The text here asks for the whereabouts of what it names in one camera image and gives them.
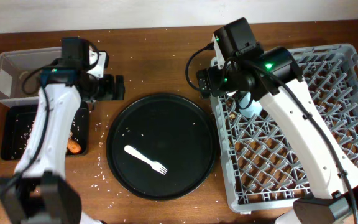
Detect light blue cup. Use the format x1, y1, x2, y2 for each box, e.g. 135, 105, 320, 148
238, 93, 262, 118

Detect orange carrot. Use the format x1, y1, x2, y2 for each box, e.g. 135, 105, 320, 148
67, 139, 81, 154

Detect white plastic fork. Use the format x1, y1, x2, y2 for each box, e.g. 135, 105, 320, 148
124, 145, 168, 175

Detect rice and peanut leftovers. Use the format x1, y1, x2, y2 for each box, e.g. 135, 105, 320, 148
19, 122, 73, 149

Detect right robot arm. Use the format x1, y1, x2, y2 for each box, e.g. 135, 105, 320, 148
196, 18, 358, 223

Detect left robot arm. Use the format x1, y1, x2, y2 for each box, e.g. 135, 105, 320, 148
0, 37, 125, 223

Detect clear plastic waste bin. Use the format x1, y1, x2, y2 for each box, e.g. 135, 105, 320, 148
0, 47, 61, 107

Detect grey dishwasher rack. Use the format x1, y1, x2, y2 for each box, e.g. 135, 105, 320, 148
211, 44, 358, 214

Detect round black serving tray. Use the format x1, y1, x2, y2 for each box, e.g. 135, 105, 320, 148
106, 93, 219, 201

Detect black rectangular tray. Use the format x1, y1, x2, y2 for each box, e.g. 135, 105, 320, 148
0, 102, 90, 161

